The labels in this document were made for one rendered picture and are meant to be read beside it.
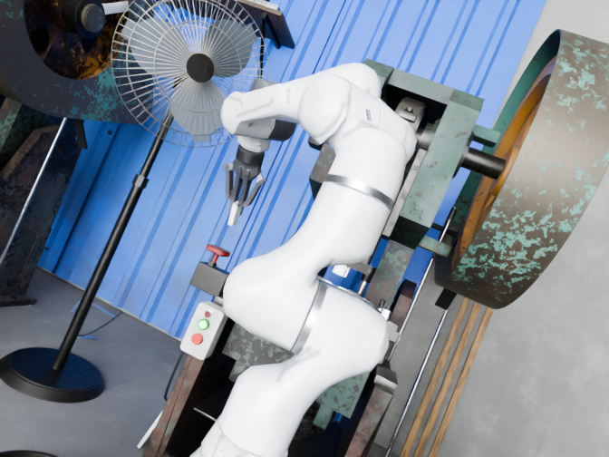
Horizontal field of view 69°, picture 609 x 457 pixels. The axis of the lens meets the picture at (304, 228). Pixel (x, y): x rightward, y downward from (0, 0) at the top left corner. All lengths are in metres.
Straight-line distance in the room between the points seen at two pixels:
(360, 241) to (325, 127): 0.19
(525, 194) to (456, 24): 1.95
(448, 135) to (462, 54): 1.54
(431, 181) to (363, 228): 0.75
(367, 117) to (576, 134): 0.58
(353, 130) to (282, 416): 0.42
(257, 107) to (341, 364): 0.56
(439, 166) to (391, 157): 0.73
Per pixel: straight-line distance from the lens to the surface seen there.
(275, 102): 0.92
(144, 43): 1.78
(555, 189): 1.14
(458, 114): 1.42
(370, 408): 1.20
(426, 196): 1.35
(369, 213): 0.63
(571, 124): 1.17
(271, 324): 0.63
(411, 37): 2.90
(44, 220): 2.58
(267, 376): 0.66
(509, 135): 1.80
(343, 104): 0.69
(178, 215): 2.87
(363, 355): 0.64
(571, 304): 2.80
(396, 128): 0.76
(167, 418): 1.34
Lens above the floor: 0.89
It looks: 1 degrees up
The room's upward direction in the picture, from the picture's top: 24 degrees clockwise
